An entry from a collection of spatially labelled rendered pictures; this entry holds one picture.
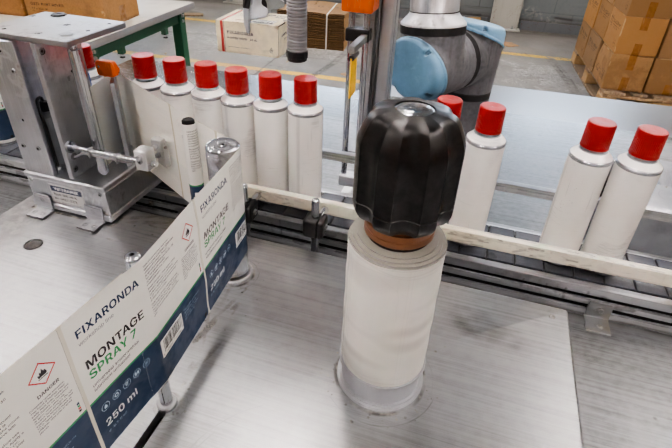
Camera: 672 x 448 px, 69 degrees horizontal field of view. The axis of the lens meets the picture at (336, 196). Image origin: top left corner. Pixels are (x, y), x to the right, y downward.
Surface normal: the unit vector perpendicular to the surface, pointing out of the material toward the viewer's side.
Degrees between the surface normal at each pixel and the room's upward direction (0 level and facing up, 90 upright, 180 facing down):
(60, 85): 90
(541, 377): 0
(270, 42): 90
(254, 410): 0
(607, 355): 0
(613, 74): 90
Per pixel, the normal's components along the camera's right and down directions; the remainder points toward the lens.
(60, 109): 0.95, 0.19
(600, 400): 0.04, -0.84
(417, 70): -0.70, 0.44
